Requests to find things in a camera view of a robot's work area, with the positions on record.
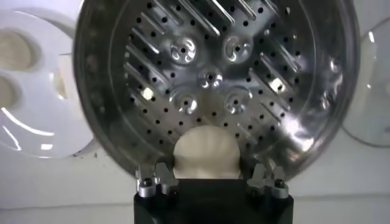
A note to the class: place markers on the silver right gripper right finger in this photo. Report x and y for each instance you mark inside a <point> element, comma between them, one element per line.
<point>259,182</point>

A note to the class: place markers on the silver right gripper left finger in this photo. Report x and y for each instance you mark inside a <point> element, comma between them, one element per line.
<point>164,179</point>

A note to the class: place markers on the glass pot lid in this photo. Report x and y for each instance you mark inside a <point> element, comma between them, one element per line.
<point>371,91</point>

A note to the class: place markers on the stainless steel steamer basket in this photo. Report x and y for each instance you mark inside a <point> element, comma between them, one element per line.
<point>213,76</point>

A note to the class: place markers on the white round plate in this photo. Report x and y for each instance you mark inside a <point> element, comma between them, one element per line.
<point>39,121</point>

